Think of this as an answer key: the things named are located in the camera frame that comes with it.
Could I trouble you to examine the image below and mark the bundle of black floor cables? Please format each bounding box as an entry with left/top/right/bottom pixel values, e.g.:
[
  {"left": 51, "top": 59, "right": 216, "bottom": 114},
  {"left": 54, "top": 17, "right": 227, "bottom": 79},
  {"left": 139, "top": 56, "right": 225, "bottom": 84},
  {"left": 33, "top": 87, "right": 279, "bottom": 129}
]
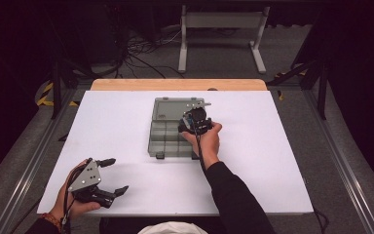
[{"left": 120, "top": 28, "right": 186, "bottom": 80}]

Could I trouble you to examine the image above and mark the white board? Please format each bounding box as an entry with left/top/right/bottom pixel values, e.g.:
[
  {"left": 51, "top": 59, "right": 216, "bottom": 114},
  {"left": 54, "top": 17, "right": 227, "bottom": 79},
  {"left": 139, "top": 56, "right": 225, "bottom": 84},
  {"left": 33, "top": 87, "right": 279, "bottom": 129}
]
[{"left": 37, "top": 90, "right": 315, "bottom": 217}]

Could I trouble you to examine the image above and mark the white metal stand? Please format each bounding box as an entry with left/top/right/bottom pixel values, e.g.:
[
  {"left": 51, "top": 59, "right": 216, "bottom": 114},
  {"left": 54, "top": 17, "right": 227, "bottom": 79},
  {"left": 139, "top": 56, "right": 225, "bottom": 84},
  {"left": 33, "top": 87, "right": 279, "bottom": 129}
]
[{"left": 177, "top": 4, "right": 271, "bottom": 75}]

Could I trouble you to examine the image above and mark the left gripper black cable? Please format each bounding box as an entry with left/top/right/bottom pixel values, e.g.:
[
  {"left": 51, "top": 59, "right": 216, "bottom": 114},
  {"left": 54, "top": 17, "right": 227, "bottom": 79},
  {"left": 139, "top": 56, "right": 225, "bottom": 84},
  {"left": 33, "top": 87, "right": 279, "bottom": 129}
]
[{"left": 59, "top": 164, "right": 81, "bottom": 234}]

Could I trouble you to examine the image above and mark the person's white cap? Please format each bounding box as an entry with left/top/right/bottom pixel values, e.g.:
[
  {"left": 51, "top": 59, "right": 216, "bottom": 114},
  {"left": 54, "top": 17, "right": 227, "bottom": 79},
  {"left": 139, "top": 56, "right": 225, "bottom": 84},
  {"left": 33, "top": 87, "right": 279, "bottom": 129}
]
[{"left": 137, "top": 221, "right": 208, "bottom": 234}]

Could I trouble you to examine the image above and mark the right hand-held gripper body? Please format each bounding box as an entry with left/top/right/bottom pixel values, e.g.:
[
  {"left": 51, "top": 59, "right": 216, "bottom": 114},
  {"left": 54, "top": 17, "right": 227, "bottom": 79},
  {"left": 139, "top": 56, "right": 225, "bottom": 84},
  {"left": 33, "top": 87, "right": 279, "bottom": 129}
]
[{"left": 177, "top": 100, "right": 214, "bottom": 136}]

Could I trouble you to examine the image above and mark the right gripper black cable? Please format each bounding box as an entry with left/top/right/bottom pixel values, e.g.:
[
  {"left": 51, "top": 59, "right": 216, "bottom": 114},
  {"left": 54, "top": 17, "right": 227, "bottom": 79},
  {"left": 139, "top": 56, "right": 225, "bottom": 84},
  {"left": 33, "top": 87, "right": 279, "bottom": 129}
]
[{"left": 191, "top": 125, "right": 207, "bottom": 173}]

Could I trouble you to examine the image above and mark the grey transparent storage box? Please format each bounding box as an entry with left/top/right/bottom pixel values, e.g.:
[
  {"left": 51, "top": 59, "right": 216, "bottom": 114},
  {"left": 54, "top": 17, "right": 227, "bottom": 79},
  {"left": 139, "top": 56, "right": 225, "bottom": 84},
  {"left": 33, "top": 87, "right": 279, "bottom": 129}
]
[{"left": 147, "top": 97, "right": 212, "bottom": 160}]

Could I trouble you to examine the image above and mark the person's left hand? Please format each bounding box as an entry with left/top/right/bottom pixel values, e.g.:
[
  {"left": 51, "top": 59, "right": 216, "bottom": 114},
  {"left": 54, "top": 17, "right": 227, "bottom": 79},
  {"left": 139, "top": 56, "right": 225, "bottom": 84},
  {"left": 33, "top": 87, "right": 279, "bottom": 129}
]
[{"left": 49, "top": 158, "right": 102, "bottom": 220}]

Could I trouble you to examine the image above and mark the person's right hand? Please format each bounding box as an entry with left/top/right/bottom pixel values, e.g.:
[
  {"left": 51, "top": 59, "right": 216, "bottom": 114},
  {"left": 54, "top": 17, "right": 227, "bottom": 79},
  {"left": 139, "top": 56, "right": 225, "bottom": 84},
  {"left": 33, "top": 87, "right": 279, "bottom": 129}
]
[{"left": 179, "top": 121, "right": 224, "bottom": 170}]

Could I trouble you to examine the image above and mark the black metal stand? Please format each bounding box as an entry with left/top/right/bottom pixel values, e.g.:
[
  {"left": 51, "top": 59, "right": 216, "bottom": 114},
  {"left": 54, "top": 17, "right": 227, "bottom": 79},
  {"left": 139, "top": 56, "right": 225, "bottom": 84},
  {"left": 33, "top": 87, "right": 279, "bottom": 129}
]
[
  {"left": 50, "top": 61, "right": 79, "bottom": 121},
  {"left": 267, "top": 59, "right": 329, "bottom": 121}
]

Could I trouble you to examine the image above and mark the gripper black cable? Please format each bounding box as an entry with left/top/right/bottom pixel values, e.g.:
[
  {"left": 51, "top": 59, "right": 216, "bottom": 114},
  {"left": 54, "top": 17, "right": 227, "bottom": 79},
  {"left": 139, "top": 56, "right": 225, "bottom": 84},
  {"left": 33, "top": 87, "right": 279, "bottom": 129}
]
[
  {"left": 59, "top": 164, "right": 81, "bottom": 234},
  {"left": 191, "top": 125, "right": 207, "bottom": 173}
]

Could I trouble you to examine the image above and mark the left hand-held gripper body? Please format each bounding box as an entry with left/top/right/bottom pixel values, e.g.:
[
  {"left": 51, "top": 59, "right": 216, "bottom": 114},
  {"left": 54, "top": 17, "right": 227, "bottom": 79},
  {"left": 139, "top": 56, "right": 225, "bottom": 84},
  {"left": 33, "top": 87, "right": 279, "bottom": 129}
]
[{"left": 67, "top": 158, "right": 117, "bottom": 210}]

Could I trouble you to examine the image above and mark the orange bead bracelet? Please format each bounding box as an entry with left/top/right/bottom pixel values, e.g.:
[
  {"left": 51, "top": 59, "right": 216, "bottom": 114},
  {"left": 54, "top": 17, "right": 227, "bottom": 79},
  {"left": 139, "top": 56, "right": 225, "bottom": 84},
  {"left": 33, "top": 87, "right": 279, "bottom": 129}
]
[{"left": 40, "top": 212, "right": 62, "bottom": 230}]

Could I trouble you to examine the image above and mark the aluminium rail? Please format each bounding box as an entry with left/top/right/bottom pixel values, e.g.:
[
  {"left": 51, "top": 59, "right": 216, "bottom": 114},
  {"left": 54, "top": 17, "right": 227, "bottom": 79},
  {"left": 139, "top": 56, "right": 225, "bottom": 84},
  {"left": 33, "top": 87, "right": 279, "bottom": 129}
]
[
  {"left": 0, "top": 89, "right": 86, "bottom": 234},
  {"left": 301, "top": 89, "right": 374, "bottom": 234}
]

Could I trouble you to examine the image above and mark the wooden table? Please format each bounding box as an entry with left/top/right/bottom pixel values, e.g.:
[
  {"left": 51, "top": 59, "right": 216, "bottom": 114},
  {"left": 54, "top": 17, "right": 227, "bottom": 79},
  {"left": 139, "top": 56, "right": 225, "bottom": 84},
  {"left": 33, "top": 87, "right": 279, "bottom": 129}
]
[{"left": 90, "top": 78, "right": 269, "bottom": 92}]

